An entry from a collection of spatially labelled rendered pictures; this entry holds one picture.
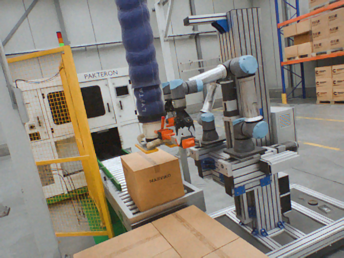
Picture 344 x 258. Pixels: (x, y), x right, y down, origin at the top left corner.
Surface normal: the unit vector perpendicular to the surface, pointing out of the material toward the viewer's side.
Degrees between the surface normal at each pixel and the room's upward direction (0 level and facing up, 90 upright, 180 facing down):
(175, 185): 90
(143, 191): 90
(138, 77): 101
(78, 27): 90
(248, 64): 82
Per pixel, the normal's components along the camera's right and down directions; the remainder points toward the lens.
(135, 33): -0.04, 0.00
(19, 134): 0.44, 0.09
